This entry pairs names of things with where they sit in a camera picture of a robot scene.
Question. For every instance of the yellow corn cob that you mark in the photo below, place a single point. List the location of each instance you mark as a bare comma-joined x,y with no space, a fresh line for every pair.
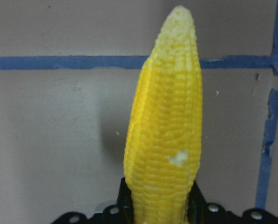
163,146

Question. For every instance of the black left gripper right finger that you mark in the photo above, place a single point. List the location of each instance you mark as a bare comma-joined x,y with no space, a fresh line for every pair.
202,212

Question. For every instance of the brown paper table mat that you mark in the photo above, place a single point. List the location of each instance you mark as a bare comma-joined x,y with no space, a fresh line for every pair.
62,132

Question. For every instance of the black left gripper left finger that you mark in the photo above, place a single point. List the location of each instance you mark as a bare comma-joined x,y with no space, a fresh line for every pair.
122,211

